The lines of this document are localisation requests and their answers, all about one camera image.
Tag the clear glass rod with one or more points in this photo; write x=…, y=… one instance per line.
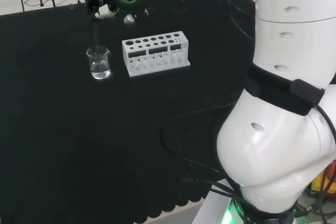
x=96, y=37

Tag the small clear glass beaker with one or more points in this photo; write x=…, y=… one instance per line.
x=99, y=64

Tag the white test tube rack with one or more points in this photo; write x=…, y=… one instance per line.
x=155, y=58

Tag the clear cloth clip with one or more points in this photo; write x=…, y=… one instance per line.
x=71, y=6

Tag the black bench cloth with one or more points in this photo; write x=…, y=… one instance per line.
x=52, y=129

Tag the yellow stop button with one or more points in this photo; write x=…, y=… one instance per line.
x=319, y=182

